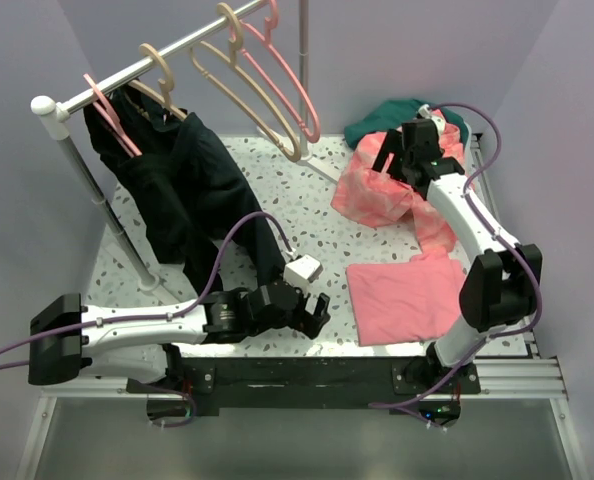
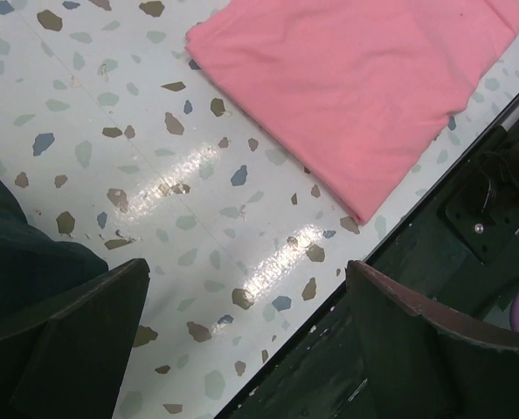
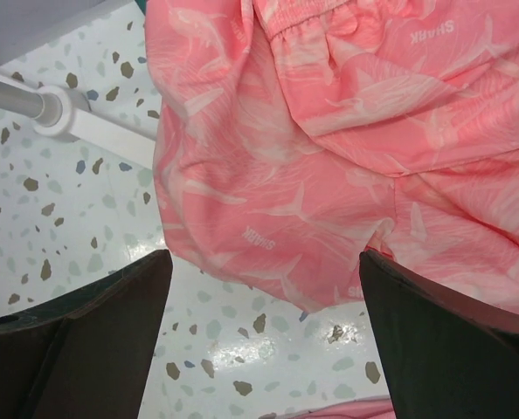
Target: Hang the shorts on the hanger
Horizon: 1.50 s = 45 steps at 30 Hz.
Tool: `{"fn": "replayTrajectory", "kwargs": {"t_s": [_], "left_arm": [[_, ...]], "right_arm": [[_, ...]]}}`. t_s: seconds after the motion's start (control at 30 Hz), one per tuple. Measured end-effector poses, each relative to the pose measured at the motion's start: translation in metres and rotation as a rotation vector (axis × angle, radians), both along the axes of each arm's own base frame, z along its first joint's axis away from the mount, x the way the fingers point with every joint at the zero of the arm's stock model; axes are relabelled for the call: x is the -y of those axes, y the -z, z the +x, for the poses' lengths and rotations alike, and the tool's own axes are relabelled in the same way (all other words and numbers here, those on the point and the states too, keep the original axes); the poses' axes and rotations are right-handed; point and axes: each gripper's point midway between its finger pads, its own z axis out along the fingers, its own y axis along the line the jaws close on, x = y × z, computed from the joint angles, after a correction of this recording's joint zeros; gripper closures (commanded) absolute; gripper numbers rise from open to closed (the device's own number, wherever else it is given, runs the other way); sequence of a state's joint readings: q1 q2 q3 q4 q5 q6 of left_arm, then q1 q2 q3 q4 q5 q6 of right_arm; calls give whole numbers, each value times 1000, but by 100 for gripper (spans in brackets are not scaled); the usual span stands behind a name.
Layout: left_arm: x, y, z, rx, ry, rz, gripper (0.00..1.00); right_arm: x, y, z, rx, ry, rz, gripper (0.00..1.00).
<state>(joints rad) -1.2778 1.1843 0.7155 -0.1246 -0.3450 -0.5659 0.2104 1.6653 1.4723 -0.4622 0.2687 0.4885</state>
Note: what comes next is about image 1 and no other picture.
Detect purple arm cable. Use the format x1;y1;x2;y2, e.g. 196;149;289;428
0;210;298;377
369;102;544;426

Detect plain pink folded cloth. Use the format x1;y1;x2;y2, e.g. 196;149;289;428
346;250;465;347

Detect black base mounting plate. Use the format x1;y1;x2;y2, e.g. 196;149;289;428
125;354;479;419

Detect pink plastic hanger right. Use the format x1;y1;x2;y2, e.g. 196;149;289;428
229;0;322;143

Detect white metal clothes rack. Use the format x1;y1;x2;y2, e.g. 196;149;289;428
31;1;341;303

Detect black trousers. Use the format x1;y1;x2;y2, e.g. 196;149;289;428
130;114;261;292

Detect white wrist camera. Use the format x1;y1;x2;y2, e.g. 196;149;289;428
283;255;323;290
416;104;446;135

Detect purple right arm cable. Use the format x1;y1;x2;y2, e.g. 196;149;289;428
369;102;544;426

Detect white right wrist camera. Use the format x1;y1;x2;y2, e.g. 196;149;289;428
416;104;446;135

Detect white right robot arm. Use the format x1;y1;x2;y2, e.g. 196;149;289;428
372;119;543;393

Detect teal green garment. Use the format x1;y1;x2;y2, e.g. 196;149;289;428
344;97;466;149

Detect beige plastic hanger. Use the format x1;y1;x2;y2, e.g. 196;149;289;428
189;1;303;163

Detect white plastic basket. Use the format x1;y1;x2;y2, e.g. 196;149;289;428
465;123;481;150

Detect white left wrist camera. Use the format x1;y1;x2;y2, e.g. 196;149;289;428
283;255;323;290

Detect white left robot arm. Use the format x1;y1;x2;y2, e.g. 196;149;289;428
28;280;330;392

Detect pink hanger with black garment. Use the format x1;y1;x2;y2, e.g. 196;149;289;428
83;73;142;158

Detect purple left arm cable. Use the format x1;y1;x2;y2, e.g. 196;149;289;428
0;210;298;377

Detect black shorts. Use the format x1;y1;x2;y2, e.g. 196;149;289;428
82;84;178;201

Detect beige hanger with black garment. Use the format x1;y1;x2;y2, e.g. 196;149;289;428
128;43;187;121

